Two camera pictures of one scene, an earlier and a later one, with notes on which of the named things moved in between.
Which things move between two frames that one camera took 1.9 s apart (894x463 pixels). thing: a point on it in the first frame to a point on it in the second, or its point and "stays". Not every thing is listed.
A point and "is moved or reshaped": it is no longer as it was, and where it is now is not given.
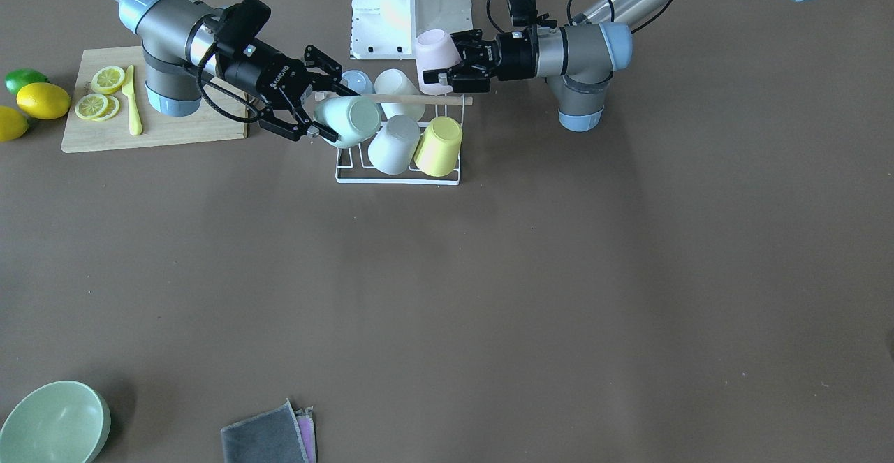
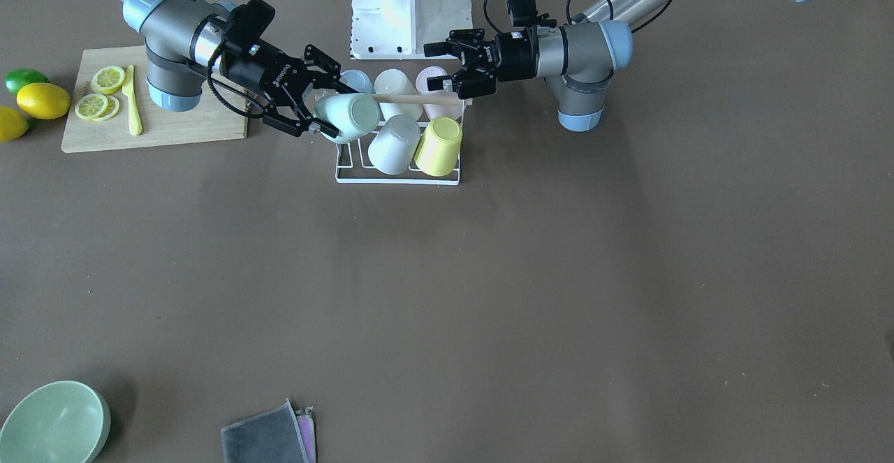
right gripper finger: [317, 128] stays
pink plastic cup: [435, 49] is moved or reshaped
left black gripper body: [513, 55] stays
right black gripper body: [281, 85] stays
